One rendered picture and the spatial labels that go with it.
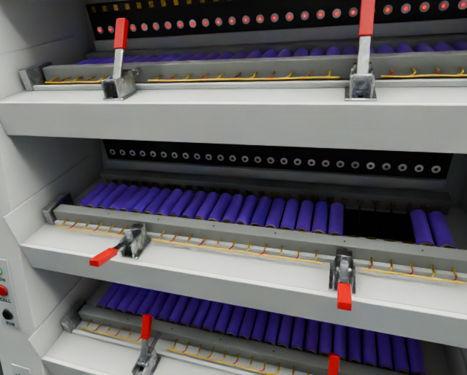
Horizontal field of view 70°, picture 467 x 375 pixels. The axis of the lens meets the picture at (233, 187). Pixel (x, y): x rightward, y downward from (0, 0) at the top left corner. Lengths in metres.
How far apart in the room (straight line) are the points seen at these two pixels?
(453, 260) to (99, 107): 0.42
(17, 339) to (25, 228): 0.20
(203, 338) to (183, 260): 0.17
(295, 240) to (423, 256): 0.14
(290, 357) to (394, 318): 0.19
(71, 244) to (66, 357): 0.21
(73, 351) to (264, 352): 0.31
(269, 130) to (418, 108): 0.13
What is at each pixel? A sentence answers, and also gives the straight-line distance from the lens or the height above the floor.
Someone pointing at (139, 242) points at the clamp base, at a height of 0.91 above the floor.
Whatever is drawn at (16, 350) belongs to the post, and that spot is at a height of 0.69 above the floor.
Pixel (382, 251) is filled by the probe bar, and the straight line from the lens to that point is 0.41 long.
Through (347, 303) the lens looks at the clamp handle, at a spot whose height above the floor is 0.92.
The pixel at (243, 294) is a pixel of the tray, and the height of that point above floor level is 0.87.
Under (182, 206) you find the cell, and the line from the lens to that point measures 0.50.
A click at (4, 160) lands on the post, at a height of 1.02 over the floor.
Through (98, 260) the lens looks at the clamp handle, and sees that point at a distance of 0.41.
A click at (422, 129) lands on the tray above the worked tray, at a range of 0.34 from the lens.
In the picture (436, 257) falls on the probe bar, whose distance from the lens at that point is 0.42.
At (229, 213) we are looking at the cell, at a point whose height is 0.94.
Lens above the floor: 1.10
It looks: 16 degrees down
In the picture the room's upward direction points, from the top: straight up
